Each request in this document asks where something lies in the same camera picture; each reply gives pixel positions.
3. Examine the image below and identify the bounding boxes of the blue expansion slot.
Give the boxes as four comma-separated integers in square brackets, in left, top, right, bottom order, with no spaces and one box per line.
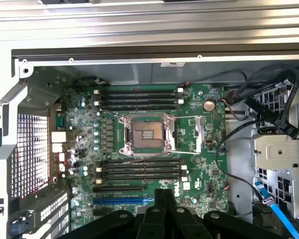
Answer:
[92,198,155,205]

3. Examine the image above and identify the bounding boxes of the long black expansion slot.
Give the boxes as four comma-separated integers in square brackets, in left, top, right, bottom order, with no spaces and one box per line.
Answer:
[92,185,144,192]

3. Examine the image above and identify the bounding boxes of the short black expansion slot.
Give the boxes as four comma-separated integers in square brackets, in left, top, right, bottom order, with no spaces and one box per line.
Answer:
[92,208,113,217]

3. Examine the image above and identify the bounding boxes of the silver locking lever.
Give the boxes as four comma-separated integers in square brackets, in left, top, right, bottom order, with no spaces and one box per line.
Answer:
[128,151,171,165]
[99,107,122,118]

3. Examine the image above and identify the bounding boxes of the green motherboard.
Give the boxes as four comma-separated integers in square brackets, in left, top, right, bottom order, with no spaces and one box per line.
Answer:
[49,84,227,231]

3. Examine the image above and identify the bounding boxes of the silver socket cover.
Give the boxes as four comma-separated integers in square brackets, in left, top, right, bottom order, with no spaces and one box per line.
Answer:
[175,115,206,155]

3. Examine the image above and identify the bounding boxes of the CPU socket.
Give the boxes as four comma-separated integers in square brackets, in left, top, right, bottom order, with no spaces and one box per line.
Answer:
[118,114,176,157]

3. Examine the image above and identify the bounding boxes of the silver disk bay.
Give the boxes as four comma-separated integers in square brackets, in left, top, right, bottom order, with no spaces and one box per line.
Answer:
[250,86,299,221]

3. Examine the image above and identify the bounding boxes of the round coin battery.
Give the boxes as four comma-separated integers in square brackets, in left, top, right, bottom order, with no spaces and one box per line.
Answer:
[203,99,216,112]

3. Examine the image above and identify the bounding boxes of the open grey PC case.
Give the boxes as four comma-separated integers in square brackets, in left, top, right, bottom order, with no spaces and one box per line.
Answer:
[0,42,299,239]

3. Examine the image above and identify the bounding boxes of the black data wire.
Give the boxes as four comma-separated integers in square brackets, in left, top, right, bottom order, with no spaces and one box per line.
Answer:
[215,119,264,200]

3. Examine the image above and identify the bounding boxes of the blue disk wire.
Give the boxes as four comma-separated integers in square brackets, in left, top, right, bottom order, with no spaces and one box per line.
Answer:
[253,180,299,239]

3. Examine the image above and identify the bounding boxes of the thin red fan wire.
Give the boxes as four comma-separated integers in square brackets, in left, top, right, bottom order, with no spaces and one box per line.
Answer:
[33,145,68,194]

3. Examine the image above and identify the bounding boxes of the black looped wire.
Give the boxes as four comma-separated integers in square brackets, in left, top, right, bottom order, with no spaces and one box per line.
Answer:
[226,65,299,140]

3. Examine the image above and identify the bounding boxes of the thin dark wire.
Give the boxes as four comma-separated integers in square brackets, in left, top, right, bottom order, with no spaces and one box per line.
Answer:
[183,70,248,87]

